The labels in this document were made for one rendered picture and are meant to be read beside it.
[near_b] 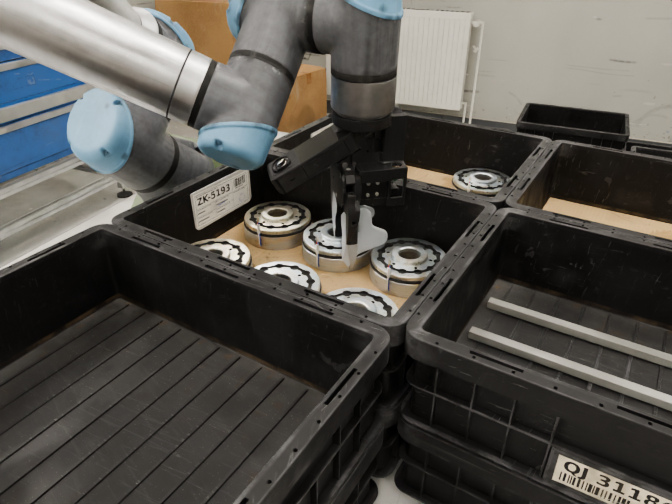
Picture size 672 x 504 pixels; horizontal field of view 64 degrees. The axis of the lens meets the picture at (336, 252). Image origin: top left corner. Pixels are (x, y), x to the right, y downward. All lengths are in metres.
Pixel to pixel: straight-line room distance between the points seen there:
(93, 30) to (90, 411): 0.37
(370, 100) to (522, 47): 3.23
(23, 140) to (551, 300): 2.33
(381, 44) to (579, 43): 3.22
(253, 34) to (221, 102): 0.09
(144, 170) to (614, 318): 0.72
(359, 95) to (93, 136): 0.45
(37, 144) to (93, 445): 2.25
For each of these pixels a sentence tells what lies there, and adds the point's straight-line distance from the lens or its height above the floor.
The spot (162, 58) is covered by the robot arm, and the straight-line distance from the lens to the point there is 0.58.
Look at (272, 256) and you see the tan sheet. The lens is 0.78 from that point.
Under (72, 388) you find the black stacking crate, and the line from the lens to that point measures 0.63.
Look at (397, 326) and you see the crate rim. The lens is 0.49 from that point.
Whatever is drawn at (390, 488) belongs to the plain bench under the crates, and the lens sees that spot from 0.66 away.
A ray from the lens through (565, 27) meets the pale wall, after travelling 3.77.
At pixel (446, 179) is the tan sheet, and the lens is 1.04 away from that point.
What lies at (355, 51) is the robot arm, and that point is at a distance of 0.59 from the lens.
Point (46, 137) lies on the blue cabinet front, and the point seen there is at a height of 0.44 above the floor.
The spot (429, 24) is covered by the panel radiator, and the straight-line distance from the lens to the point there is 3.79.
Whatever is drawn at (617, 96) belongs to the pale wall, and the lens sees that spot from 3.84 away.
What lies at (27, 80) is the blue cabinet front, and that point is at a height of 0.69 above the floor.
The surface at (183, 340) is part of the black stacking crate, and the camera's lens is 0.65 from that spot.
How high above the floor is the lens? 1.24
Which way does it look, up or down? 31 degrees down
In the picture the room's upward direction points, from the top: straight up
